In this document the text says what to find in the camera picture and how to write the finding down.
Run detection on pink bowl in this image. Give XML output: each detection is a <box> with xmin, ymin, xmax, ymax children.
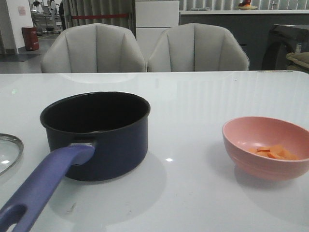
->
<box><xmin>222</xmin><ymin>116</ymin><xmax>309</xmax><ymax>181</ymax></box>

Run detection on orange ham slices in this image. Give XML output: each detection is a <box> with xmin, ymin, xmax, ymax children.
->
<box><xmin>248</xmin><ymin>144</ymin><xmax>299</xmax><ymax>160</ymax></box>

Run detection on red barrier belt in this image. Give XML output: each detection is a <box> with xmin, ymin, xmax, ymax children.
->
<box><xmin>70</xmin><ymin>13</ymin><xmax>130</xmax><ymax>20</ymax></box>

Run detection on right grey upholstered chair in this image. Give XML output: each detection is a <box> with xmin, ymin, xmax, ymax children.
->
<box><xmin>147</xmin><ymin>23</ymin><xmax>250</xmax><ymax>73</ymax></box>

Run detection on fruit plate on counter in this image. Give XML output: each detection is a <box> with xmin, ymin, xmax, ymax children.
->
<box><xmin>236</xmin><ymin>0</ymin><xmax>258</xmax><ymax>10</ymax></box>

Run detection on grey curtain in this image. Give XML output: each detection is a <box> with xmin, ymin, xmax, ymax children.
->
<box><xmin>63</xmin><ymin>0</ymin><xmax>136</xmax><ymax>35</ymax></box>

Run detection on left grey upholstered chair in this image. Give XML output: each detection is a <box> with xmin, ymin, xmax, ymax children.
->
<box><xmin>41</xmin><ymin>23</ymin><xmax>146</xmax><ymax>73</ymax></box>

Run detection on red bin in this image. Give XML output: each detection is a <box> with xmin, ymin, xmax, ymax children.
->
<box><xmin>22</xmin><ymin>27</ymin><xmax>39</xmax><ymax>51</ymax></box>

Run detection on dark blue saucepan purple handle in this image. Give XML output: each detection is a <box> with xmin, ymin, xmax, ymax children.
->
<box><xmin>0</xmin><ymin>92</ymin><xmax>151</xmax><ymax>232</ymax></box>

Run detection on white cabinet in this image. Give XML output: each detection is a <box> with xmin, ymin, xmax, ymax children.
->
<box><xmin>135</xmin><ymin>0</ymin><xmax>179</xmax><ymax>59</ymax></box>

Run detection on dark grey counter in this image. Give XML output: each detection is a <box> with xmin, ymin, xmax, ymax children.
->
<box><xmin>179</xmin><ymin>10</ymin><xmax>309</xmax><ymax>70</ymax></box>

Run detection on dark washing machine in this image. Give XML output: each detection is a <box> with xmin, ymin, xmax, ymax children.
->
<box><xmin>261</xmin><ymin>24</ymin><xmax>309</xmax><ymax>70</ymax></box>

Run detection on grey upholstered chair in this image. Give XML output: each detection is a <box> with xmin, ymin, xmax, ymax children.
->
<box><xmin>147</xmin><ymin>23</ymin><xmax>250</xmax><ymax>73</ymax></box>
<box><xmin>41</xmin><ymin>23</ymin><xmax>146</xmax><ymax>73</ymax></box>

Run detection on glass lid purple knob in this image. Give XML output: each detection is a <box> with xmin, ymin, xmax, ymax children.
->
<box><xmin>0</xmin><ymin>133</ymin><xmax>24</xmax><ymax>175</ymax></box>

